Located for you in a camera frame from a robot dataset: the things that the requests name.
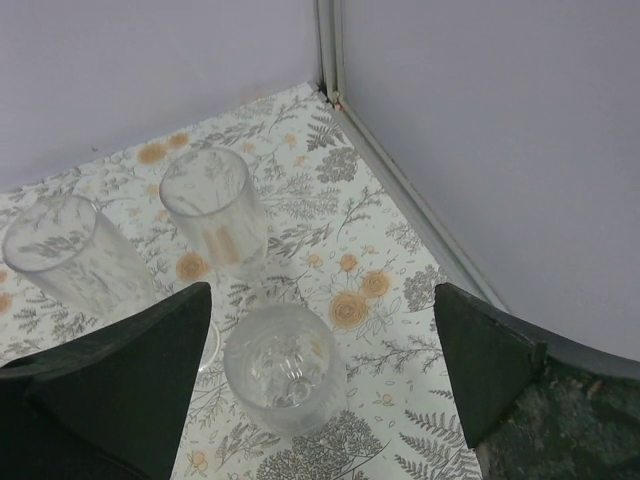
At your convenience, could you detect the clear wine glass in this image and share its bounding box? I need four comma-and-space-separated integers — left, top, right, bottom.
223, 303, 348, 437
1, 193, 222, 374
159, 147, 268, 307

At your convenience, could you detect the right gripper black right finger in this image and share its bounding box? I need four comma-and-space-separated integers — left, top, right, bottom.
434, 283, 639, 479

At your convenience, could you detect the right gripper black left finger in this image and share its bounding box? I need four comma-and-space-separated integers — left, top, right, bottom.
1, 282, 212, 479

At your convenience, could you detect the floral patterned table mat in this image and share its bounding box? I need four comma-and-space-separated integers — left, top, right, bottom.
1, 85, 481, 479

